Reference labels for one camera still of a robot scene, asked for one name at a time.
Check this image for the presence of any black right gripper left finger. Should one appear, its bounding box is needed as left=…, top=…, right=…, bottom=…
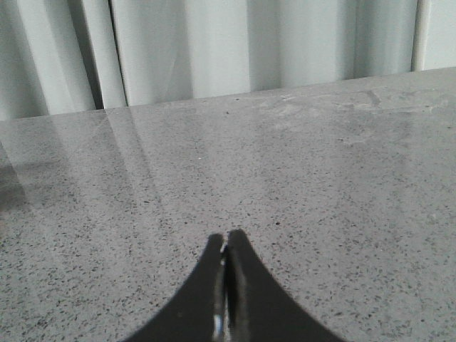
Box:
left=128, top=234, right=225, bottom=341

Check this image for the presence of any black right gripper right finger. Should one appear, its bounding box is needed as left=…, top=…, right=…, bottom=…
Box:
left=225, top=229, right=341, bottom=341

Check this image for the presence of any pale green curtain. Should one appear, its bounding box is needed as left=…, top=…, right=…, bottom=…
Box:
left=1, top=1, right=455, bottom=120

